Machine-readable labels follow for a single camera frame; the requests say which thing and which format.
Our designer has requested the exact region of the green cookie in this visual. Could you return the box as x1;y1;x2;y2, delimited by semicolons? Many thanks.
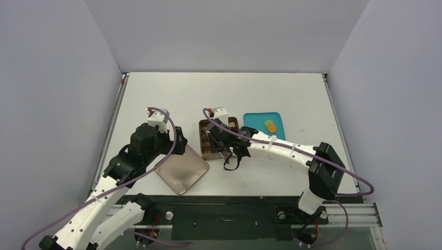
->
264;120;274;128

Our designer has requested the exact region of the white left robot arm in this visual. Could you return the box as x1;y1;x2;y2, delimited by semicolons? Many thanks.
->
39;123;188;249

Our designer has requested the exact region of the purple cable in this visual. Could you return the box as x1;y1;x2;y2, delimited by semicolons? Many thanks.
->
202;108;375;198
20;107;178;250

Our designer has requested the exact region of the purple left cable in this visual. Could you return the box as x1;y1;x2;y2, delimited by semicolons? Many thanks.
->
20;107;178;250

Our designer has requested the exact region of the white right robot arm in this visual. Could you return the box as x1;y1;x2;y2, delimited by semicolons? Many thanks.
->
204;119;346;222

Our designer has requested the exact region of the gold tin lid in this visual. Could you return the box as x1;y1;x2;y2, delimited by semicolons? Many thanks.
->
155;146;210;195

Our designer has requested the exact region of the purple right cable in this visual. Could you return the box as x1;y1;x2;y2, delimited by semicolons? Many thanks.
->
202;108;375;198

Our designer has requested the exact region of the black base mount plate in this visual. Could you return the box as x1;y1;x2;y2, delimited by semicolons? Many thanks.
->
110;195;365;241

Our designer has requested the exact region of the aluminium rail frame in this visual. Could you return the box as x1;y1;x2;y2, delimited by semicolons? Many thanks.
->
324;203;383;228

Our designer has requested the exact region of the gold cookie tin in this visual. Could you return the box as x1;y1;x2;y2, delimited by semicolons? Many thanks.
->
199;119;229;160

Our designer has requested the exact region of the orange cookie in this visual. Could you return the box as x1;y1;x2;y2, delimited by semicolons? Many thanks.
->
267;124;277;134

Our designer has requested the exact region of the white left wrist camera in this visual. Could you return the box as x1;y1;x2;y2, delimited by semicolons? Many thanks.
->
145;108;168;133

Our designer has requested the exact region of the teal plastic tray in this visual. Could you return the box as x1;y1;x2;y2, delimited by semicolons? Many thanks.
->
243;112;286;140

